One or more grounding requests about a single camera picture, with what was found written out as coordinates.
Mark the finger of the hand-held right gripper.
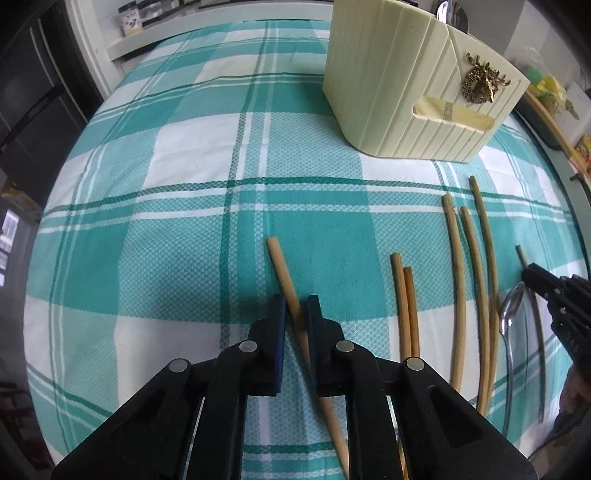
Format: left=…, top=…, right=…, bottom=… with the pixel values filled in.
left=522, top=262, right=573, bottom=319

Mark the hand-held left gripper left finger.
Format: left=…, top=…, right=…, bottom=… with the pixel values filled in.
left=52, top=294, right=287, bottom=480

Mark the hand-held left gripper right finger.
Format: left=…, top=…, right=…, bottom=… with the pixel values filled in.
left=302, top=294, right=540, bottom=480

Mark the dark thin chopstick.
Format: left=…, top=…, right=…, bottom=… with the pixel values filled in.
left=515, top=244, right=548, bottom=423

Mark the cream ribbed utensil holder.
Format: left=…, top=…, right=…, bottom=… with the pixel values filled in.
left=322, top=0, right=531, bottom=163

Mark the teal plaid tablecloth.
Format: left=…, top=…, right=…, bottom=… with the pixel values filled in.
left=23, top=18, right=587, bottom=480

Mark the yellow green plastic bag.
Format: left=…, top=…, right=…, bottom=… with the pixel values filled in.
left=526, top=65, right=570, bottom=112

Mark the white counter ledge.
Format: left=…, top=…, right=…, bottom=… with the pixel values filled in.
left=69, top=0, right=334, bottom=63

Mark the spice jar with label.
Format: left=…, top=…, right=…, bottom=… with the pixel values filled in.
left=121, top=2, right=144, bottom=36

